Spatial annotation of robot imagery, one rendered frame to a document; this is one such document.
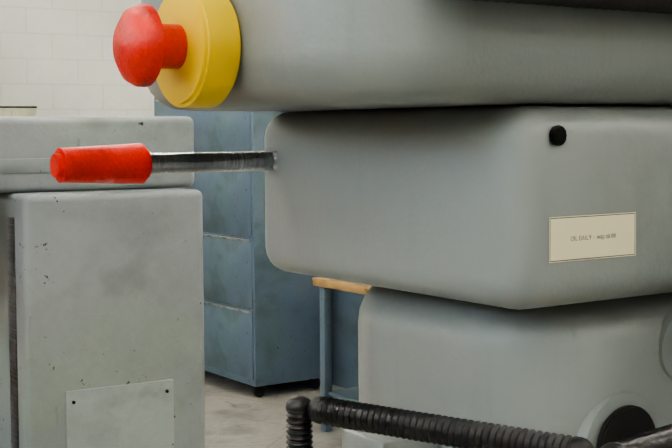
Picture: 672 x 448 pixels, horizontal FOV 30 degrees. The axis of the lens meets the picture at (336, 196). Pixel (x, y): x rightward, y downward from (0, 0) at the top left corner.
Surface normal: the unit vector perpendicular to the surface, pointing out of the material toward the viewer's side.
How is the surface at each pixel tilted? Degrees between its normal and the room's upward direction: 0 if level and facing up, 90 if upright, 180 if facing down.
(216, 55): 101
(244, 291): 90
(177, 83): 90
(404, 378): 90
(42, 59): 90
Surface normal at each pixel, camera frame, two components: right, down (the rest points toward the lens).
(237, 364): -0.83, 0.04
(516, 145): -0.18, 0.05
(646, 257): 0.56, 0.04
